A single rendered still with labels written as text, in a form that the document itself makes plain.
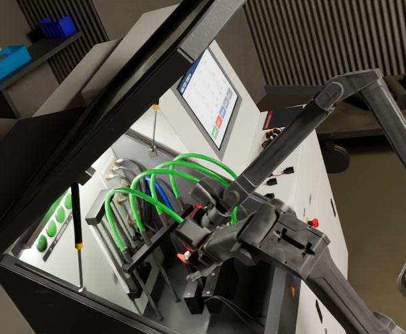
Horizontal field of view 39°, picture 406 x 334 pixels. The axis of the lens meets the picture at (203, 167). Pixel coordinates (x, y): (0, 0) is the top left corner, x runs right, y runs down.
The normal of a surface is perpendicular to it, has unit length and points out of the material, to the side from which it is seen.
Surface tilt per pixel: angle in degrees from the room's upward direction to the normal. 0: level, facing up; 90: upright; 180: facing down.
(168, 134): 90
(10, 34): 90
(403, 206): 0
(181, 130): 76
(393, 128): 68
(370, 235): 0
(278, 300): 0
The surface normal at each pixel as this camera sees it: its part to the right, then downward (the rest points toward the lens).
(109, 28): 0.77, 0.09
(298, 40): -0.55, 0.59
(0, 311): -0.22, 0.59
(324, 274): 0.62, 0.22
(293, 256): -0.25, -0.49
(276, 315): -0.32, -0.80
